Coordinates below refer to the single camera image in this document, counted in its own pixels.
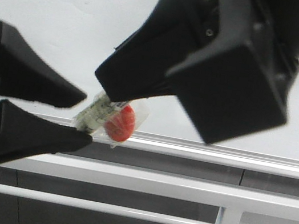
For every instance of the aluminium whiteboard tray rail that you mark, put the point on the aluminium whiteboard tray rail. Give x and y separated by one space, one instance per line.
213 154

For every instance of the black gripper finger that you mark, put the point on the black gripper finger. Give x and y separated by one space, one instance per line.
237 84
24 75
23 135
173 30

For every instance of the white whiteboard marker pen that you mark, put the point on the white whiteboard marker pen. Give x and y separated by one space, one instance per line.
94 116

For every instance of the white whiteboard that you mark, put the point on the white whiteboard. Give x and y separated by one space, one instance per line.
75 36

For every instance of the white horizontal round bar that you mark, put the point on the white horizontal round bar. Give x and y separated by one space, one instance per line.
95 206

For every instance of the red round magnet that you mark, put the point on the red round magnet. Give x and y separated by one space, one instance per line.
121 126

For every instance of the white metal stand frame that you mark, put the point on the white metal stand frame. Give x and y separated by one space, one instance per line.
232 201

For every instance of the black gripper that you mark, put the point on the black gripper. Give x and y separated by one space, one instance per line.
271 51

